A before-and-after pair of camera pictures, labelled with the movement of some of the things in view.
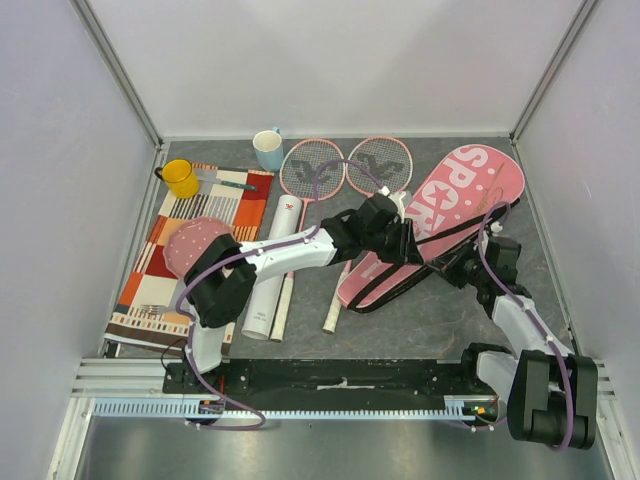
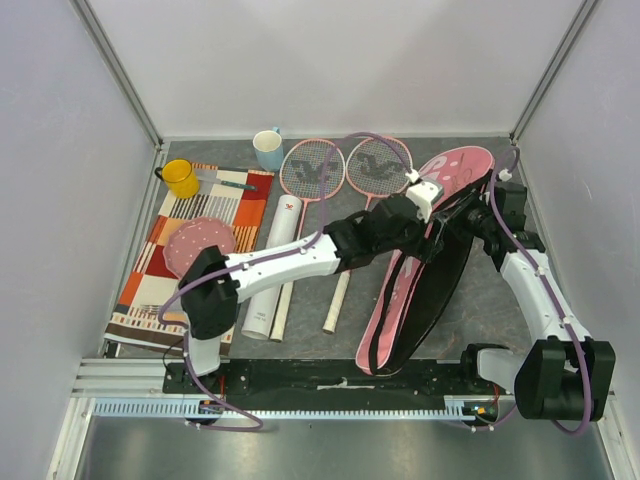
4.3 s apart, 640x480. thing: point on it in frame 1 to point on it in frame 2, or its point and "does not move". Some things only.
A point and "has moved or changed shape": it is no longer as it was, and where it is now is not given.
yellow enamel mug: x=181 y=177 does not move
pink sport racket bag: x=467 y=194 has moved or changed shape
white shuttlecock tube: x=284 y=216 does not move
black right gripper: x=451 y=265 to x=470 y=215
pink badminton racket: x=311 y=169 does not move
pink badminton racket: x=373 y=165 does not move
